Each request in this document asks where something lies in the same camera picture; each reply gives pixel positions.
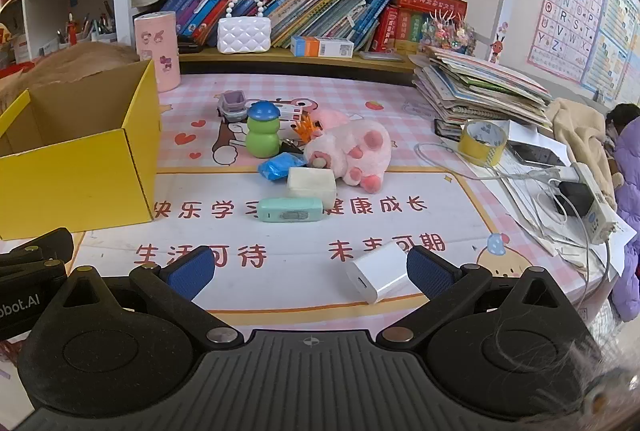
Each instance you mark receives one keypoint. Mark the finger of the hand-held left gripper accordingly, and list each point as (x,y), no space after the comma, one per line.
(45,243)

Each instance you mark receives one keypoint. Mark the black charger plug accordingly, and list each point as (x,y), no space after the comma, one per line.
(575,198)

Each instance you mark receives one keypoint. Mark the black pouch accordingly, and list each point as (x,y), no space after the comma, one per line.
(190,47)

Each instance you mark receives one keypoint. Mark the white power adapter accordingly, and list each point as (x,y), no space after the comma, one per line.
(375,273)

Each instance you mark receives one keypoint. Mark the alphabet wall poster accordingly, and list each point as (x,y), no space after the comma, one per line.
(565,11)

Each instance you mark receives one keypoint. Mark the purple grey toy car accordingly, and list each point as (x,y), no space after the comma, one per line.
(232,103)

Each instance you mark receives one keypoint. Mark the blue chart wall poster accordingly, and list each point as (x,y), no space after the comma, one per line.
(620,41)

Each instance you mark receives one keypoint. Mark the silver-edged smartphone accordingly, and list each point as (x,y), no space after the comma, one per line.
(537,155)

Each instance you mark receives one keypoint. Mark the cartoon wall sticker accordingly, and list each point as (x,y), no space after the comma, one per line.
(496,46)

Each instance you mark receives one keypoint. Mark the pink checked desk mat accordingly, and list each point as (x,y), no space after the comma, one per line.
(400,111)

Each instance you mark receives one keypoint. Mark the white power strip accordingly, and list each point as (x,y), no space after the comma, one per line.
(597,216)

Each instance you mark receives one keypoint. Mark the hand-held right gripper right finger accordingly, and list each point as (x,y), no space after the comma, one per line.
(430,273)

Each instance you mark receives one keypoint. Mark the orange hair claw clip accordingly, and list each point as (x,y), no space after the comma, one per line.
(303,128)

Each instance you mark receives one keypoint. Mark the row of blue children's books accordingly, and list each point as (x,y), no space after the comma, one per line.
(310,11)

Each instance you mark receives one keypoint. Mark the loose white papers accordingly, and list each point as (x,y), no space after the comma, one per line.
(515,196)

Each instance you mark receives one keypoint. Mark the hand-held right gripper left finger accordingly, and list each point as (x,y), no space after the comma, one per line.
(192,272)

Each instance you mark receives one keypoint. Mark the yellow tape roll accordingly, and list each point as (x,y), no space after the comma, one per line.
(475,151)

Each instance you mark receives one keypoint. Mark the cream rectangular block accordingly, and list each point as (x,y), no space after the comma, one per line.
(310,185)

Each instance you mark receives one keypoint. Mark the grey flat case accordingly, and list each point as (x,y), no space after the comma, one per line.
(381,56)

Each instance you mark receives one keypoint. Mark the green toy with blue cap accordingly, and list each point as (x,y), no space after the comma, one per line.
(262,136)

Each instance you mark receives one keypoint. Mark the blue plastic pack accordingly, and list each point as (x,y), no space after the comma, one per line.
(275,167)

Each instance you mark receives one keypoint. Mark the pink plush pig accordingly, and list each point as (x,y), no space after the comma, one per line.
(345,146)

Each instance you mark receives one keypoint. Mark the white cubby shelf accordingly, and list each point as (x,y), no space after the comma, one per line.
(45,16)

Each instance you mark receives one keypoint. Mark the mint green correction tape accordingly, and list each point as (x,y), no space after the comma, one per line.
(290,209)

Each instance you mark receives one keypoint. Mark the colourful hair clip display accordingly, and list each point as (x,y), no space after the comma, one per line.
(445,33)

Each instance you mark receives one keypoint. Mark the red thick dictionary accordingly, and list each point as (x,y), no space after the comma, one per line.
(386,28)

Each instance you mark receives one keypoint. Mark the pen cup with pens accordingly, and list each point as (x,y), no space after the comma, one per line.
(102,31)

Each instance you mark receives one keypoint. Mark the beige cloth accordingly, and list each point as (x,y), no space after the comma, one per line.
(580,126)

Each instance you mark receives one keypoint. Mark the yellow cardboard box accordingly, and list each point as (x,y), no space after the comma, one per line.
(75,181)

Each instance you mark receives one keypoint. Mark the green spined dictionary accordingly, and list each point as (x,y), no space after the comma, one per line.
(412,26)

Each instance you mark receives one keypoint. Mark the stack of workbooks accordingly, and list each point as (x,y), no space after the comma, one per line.
(480,86)

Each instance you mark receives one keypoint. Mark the grey furry sleeve cuff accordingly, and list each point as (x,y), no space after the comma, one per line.
(615,391)

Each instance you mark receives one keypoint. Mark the pink cartoon cylinder container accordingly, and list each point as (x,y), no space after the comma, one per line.
(157,51)

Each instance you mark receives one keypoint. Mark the blue orange white carton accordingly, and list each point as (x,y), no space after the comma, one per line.
(320,47)

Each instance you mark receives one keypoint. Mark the white staple box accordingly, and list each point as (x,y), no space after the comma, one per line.
(292,112)

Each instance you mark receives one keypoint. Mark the tan cat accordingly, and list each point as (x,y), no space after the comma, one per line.
(85,58)

